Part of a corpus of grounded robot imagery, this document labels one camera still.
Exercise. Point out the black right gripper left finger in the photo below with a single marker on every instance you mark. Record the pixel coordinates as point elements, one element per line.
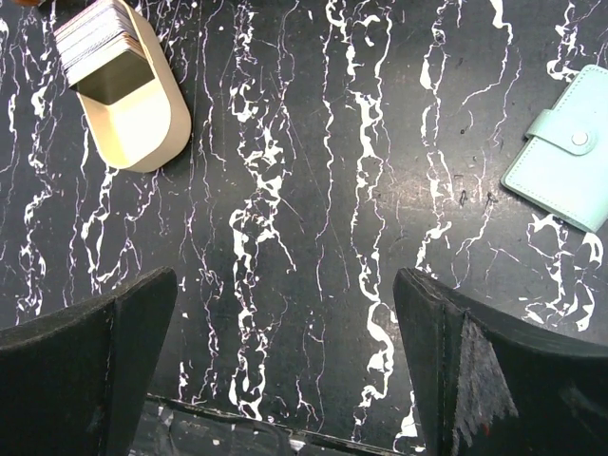
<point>74,382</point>

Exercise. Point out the beige oval card tray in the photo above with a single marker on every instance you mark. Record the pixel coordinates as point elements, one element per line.
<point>134,108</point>

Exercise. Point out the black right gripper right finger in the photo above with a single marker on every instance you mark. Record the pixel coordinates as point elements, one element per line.
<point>488,383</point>

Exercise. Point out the stack of credit cards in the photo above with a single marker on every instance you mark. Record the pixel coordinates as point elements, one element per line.
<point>104,29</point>

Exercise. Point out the mint green card holder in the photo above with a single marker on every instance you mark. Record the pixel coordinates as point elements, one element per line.
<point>562,168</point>

